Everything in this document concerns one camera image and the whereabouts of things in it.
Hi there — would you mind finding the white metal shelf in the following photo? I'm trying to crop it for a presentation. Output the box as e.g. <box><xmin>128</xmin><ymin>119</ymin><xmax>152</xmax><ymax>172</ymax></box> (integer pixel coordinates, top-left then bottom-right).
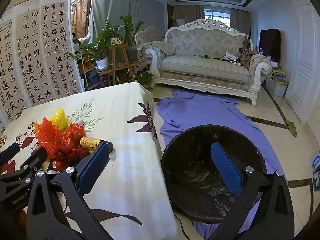
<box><xmin>79</xmin><ymin>64</ymin><xmax>103</xmax><ymax>92</ymax></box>

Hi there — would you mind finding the grey storage box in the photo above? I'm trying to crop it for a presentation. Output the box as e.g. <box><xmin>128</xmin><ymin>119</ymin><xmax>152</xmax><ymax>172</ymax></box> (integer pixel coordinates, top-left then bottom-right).
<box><xmin>268</xmin><ymin>66</ymin><xmax>290</xmax><ymax>98</ymax></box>

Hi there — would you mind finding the ornate white sofa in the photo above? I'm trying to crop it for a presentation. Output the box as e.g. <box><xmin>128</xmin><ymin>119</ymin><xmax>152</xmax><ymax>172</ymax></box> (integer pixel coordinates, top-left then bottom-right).
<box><xmin>142</xmin><ymin>19</ymin><xmax>273</xmax><ymax>107</ymax></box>

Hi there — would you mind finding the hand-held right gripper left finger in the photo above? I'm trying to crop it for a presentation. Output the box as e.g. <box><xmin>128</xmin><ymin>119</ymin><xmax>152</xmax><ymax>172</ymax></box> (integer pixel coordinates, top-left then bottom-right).
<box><xmin>26</xmin><ymin>141</ymin><xmax>118</xmax><ymax>240</ymax></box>

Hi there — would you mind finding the yellow foam fruit net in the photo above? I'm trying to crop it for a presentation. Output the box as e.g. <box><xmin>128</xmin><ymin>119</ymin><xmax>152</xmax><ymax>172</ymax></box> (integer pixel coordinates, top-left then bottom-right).
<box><xmin>49</xmin><ymin>108</ymin><xmax>69</xmax><ymax>131</ymax></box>

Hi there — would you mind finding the window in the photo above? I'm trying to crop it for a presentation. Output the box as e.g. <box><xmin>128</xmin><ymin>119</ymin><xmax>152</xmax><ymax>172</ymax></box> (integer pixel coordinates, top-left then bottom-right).
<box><xmin>204</xmin><ymin>9</ymin><xmax>232</xmax><ymax>25</ymax></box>

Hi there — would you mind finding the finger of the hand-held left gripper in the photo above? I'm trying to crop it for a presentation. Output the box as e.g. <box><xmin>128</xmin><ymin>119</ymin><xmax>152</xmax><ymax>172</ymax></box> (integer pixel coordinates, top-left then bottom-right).
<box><xmin>0</xmin><ymin>142</ymin><xmax>20</xmax><ymax>165</ymax></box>
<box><xmin>0</xmin><ymin>147</ymin><xmax>48</xmax><ymax>189</ymax></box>

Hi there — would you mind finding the beige curtain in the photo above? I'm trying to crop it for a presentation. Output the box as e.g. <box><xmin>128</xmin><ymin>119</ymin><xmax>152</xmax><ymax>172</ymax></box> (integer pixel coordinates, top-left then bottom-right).
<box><xmin>172</xmin><ymin>5</ymin><xmax>204</xmax><ymax>26</ymax></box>
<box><xmin>230</xmin><ymin>8</ymin><xmax>251</xmax><ymax>34</ymax></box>

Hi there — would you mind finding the small green floor plant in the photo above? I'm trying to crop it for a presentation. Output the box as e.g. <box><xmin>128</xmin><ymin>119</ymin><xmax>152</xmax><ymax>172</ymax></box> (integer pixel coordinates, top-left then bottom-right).
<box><xmin>135</xmin><ymin>72</ymin><xmax>154</xmax><ymax>89</ymax></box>

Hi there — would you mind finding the wooden plant stand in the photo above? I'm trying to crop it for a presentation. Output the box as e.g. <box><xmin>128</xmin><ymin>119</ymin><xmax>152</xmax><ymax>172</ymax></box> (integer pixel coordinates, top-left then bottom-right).
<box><xmin>98</xmin><ymin>44</ymin><xmax>141</xmax><ymax>86</ymax></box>

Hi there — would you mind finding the grey green hanging sheet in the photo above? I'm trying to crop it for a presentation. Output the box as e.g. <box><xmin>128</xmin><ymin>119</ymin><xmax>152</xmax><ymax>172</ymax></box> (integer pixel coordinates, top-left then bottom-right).
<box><xmin>87</xmin><ymin>0</ymin><xmax>132</xmax><ymax>46</ymax></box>

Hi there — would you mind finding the brown hanging garment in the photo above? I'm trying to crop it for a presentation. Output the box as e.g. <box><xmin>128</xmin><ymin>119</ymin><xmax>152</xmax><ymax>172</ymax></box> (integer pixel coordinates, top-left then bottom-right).
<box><xmin>71</xmin><ymin>0</ymin><xmax>91</xmax><ymax>40</ymax></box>

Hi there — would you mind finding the ornate white armchair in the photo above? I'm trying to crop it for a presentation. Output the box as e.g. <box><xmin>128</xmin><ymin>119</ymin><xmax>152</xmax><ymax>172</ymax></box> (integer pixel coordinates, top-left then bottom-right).
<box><xmin>135</xmin><ymin>25</ymin><xmax>166</xmax><ymax>53</ymax></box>

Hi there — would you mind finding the dark red satin ribbon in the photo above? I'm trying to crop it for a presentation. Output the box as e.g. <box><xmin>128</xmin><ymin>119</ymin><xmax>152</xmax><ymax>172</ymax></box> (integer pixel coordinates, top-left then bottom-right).
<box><xmin>53</xmin><ymin>147</ymin><xmax>90</xmax><ymax>172</ymax></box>

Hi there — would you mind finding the plant in white pot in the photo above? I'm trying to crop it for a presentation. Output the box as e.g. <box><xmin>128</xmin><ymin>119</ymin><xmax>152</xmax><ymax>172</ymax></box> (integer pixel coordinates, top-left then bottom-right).
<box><xmin>69</xmin><ymin>42</ymin><xmax>109</xmax><ymax>68</ymax></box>

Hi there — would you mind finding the black stick tool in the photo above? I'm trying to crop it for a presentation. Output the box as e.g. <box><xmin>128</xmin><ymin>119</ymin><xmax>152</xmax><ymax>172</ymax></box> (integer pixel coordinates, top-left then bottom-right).
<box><xmin>194</xmin><ymin>54</ymin><xmax>221</xmax><ymax>60</ymax></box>

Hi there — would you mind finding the black cable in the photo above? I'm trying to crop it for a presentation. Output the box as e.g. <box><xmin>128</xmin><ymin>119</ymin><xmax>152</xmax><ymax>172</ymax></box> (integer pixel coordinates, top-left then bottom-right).
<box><xmin>174</xmin><ymin>214</ymin><xmax>192</xmax><ymax>240</ymax></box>

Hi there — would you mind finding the tall green leafy plant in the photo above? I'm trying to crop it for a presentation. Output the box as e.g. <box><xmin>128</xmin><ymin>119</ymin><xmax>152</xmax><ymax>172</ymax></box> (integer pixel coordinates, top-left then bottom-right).
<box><xmin>96</xmin><ymin>15</ymin><xmax>146</xmax><ymax>48</ymax></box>

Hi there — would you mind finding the floral cream tablecloth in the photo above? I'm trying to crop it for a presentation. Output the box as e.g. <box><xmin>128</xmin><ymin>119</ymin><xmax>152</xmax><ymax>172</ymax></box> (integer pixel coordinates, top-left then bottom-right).
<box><xmin>0</xmin><ymin>82</ymin><xmax>178</xmax><ymax>240</ymax></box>

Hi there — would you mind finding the black wicker trash bin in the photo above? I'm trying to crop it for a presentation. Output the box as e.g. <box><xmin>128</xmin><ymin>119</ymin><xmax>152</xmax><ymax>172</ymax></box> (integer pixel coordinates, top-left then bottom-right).
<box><xmin>161</xmin><ymin>124</ymin><xmax>267</xmax><ymax>224</ymax></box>

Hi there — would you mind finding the white panelled door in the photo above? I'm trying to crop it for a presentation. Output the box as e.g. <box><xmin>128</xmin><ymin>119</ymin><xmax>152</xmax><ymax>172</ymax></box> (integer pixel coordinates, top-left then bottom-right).
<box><xmin>284</xmin><ymin>2</ymin><xmax>318</xmax><ymax>126</ymax></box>

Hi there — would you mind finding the green slipper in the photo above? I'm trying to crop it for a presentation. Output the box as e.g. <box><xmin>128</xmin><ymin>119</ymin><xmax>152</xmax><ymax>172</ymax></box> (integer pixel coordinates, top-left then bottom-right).
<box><xmin>285</xmin><ymin>120</ymin><xmax>299</xmax><ymax>137</ymax></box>

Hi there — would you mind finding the brown patterned cloth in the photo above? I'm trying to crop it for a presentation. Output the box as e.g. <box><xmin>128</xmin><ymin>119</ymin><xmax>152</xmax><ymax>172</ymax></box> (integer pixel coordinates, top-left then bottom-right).
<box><xmin>237</xmin><ymin>48</ymin><xmax>258</xmax><ymax>71</ymax></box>

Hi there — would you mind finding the striped throw blanket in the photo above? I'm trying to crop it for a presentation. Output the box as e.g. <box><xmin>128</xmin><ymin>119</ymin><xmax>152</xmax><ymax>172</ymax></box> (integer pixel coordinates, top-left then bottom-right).
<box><xmin>149</xmin><ymin>41</ymin><xmax>173</xmax><ymax>56</ymax></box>

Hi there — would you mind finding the purple cloth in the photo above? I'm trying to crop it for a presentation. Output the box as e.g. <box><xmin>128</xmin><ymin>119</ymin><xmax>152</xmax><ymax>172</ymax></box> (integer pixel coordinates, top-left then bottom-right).
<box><xmin>156</xmin><ymin>90</ymin><xmax>283</xmax><ymax>239</ymax></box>

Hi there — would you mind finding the blue white cloth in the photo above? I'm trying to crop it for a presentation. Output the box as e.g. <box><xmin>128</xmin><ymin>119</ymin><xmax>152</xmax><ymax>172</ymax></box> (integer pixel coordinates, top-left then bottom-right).
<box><xmin>311</xmin><ymin>151</ymin><xmax>320</xmax><ymax>188</ymax></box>

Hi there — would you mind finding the black plastic bin bag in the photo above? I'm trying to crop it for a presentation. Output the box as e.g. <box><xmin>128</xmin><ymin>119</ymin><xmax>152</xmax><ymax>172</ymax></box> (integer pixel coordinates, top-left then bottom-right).
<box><xmin>175</xmin><ymin>160</ymin><xmax>240</xmax><ymax>217</ymax></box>

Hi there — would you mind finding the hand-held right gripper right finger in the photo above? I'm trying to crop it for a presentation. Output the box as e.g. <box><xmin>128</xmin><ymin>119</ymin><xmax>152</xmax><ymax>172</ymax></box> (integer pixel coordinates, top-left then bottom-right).
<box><xmin>207</xmin><ymin>142</ymin><xmax>295</xmax><ymax>240</ymax></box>

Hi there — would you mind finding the pile of papers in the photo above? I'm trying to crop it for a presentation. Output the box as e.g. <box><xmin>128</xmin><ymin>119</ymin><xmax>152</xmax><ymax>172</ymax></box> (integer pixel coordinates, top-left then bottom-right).
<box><xmin>219</xmin><ymin>52</ymin><xmax>242</xmax><ymax>65</ymax></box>

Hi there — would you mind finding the orange foam fruit net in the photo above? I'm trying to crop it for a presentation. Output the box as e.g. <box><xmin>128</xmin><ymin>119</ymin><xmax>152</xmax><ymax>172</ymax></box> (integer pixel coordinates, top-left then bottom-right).
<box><xmin>35</xmin><ymin>117</ymin><xmax>68</xmax><ymax>159</ymax></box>

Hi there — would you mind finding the yellow label bottle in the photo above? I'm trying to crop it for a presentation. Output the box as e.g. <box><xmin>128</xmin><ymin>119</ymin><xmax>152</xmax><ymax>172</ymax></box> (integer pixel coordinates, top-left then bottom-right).
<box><xmin>80</xmin><ymin>137</ymin><xmax>113</xmax><ymax>153</ymax></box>

